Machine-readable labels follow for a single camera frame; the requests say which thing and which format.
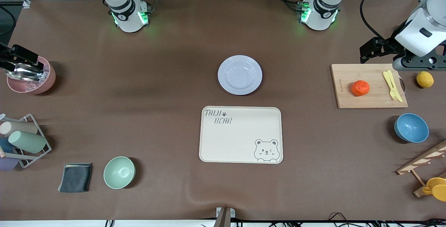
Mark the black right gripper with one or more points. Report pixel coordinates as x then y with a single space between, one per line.
7 58

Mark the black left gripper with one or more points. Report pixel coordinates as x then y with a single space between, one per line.
387 47

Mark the orange mandarin fruit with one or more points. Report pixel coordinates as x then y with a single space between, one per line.
360 88

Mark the lavender round plate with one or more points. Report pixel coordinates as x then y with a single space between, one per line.
240 75

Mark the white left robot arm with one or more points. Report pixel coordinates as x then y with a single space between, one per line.
320 10

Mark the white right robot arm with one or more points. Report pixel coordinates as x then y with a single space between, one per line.
129 14

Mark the shiny metal scoop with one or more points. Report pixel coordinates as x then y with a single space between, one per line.
21 73

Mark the pink bowl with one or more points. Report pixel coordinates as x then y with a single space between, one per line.
47 78

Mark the wooden cutting board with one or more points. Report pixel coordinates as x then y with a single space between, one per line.
348 75

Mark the yellow plastic fork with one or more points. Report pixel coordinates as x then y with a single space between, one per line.
393 96

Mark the yellow lemon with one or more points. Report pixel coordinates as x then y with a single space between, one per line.
425 79

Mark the beige cup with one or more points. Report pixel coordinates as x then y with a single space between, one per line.
21 127

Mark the mint green cup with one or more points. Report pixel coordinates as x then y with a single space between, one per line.
28 142

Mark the blue cup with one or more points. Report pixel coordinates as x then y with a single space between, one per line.
5 145

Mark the blue bowl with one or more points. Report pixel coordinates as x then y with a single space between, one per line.
412 128

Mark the purple cup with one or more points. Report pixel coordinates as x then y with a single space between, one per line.
7 163

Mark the wooden mug rack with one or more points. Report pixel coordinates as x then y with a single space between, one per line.
418 162

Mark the dark grey folded cloth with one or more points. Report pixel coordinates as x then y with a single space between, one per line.
75 178

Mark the mint green bowl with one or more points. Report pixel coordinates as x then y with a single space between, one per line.
119 173

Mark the yellow mug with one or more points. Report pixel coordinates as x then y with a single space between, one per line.
439 190

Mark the cream bear print tray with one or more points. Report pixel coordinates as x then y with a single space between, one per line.
226 143

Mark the metal table clamp bracket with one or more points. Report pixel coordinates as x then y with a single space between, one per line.
224 216

